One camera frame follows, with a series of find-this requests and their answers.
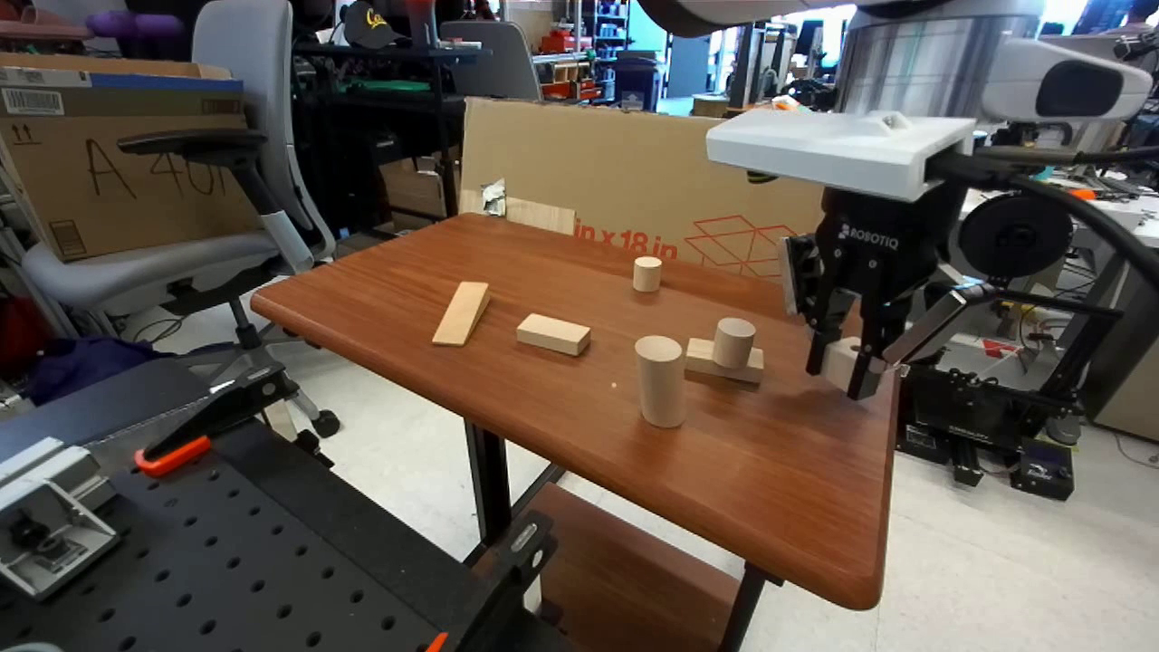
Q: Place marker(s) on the black table leg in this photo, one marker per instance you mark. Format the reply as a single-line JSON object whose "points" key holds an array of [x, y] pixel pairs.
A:
{"points": [[485, 458]]}

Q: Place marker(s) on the black 3D printer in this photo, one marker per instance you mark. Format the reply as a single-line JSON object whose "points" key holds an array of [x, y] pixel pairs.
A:
{"points": [[997, 371]]}

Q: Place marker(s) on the orange handled black clamp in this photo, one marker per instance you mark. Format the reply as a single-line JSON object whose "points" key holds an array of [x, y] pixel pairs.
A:
{"points": [[229, 409]]}

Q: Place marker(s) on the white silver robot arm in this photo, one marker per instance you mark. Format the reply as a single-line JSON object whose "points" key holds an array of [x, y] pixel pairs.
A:
{"points": [[987, 63]]}

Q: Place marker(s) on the black perforated workbench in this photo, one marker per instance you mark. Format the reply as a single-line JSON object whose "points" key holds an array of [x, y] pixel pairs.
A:
{"points": [[251, 547]]}

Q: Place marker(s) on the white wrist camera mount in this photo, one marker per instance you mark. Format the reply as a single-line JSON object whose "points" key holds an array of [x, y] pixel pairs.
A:
{"points": [[873, 153]]}

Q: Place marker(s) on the small wooden cube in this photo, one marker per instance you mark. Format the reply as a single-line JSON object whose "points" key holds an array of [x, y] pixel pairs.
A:
{"points": [[842, 360]]}

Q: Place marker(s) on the small wooden cylinder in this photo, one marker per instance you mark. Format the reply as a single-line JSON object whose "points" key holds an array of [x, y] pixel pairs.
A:
{"points": [[646, 273]]}

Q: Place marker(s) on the large wooden cylinder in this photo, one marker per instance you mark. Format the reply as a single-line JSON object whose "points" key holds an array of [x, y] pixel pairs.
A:
{"points": [[660, 371]]}

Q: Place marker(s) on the brown cardboard box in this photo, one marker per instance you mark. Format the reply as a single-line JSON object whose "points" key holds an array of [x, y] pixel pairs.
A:
{"points": [[67, 126]]}

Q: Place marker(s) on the medium wooden cylinder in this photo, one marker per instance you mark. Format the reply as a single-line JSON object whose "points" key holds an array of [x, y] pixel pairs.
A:
{"points": [[733, 341]]}

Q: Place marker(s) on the flat wooden base block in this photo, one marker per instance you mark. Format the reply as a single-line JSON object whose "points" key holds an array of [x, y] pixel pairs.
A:
{"points": [[701, 360]]}

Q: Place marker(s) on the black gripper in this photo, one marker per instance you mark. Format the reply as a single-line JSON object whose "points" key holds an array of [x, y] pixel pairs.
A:
{"points": [[881, 253]]}

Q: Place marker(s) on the rectangular wooden block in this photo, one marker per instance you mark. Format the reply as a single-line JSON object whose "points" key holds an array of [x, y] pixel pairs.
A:
{"points": [[556, 336]]}

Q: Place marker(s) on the grey metal bracket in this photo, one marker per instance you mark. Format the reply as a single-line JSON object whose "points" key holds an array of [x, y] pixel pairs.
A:
{"points": [[50, 522]]}

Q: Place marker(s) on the thin wooden plank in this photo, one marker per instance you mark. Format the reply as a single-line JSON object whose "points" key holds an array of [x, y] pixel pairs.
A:
{"points": [[461, 313]]}

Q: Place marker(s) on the grey office chair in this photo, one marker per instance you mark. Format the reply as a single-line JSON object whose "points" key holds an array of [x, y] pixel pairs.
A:
{"points": [[255, 46]]}

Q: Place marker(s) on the large cardboard box panel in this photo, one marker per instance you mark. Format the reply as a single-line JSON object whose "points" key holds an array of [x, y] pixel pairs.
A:
{"points": [[632, 182]]}

